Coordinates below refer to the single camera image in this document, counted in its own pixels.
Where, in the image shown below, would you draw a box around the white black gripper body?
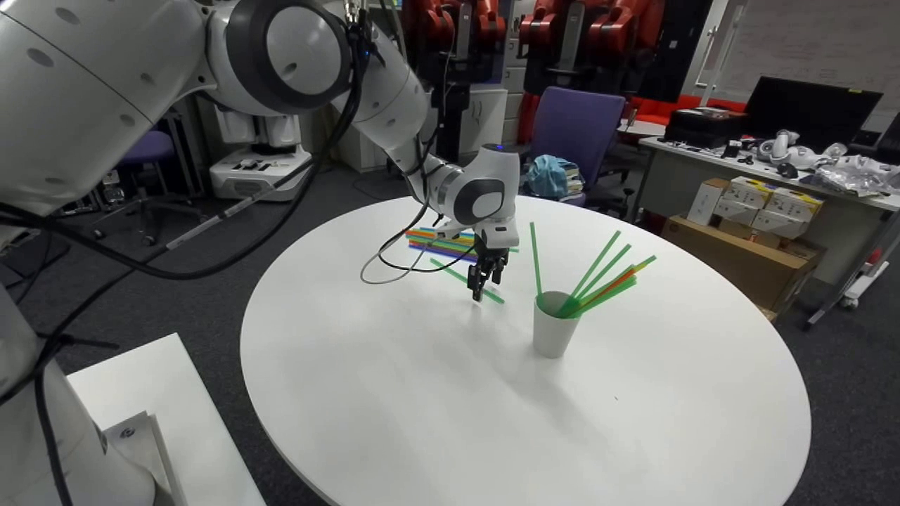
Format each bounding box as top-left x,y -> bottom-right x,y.
472,218 -> 522,259

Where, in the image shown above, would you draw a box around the lone green straw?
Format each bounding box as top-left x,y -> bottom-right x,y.
428,256 -> 510,307

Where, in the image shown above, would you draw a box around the white robot base platform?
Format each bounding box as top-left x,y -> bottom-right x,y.
65,329 -> 270,506

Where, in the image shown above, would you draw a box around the green straw in cup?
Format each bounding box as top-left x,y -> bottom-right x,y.
560,227 -> 625,317
525,218 -> 548,300
567,241 -> 635,317
571,252 -> 661,320

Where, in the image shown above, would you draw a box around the purple straw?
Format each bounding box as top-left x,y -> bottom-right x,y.
405,238 -> 477,262

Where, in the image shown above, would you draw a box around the yellow straw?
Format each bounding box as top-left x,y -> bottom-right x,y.
407,227 -> 474,248

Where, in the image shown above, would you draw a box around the white cup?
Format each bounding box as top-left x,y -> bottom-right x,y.
529,286 -> 584,362

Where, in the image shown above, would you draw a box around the orange straw in cup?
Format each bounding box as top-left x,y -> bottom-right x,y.
584,265 -> 642,307

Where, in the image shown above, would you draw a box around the blue cloth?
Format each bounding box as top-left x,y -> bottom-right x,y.
521,151 -> 587,202

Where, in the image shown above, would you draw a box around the purple office chair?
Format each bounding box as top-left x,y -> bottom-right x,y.
521,83 -> 629,210

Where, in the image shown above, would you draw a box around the white office desk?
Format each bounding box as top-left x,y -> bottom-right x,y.
633,131 -> 900,332

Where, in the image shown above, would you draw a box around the red tray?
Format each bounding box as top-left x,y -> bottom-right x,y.
625,91 -> 754,124

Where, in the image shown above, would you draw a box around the red industrial robot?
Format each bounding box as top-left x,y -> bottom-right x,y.
407,0 -> 512,53
517,0 -> 602,62
584,0 -> 674,98

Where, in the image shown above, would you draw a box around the black box device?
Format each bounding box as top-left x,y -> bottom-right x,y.
661,103 -> 750,150

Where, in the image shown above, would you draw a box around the brown cardboard box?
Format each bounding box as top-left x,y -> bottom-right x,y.
661,214 -> 822,317

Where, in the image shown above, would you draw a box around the white packaged goods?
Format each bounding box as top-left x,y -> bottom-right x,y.
687,173 -> 827,241

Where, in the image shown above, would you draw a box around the black monitor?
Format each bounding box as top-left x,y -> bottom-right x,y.
743,72 -> 885,154

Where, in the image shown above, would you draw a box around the small purple chair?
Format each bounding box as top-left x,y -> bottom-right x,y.
112,126 -> 183,218

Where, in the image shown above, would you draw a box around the crumpled white plastic bags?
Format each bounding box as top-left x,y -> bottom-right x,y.
757,126 -> 900,202

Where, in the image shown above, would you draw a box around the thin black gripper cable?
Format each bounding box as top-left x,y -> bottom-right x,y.
356,200 -> 488,289

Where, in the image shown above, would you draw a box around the white pedestal device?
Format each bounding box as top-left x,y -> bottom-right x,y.
206,109 -> 317,204

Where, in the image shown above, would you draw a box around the grey metal bracket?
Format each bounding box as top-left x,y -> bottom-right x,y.
98,410 -> 183,506

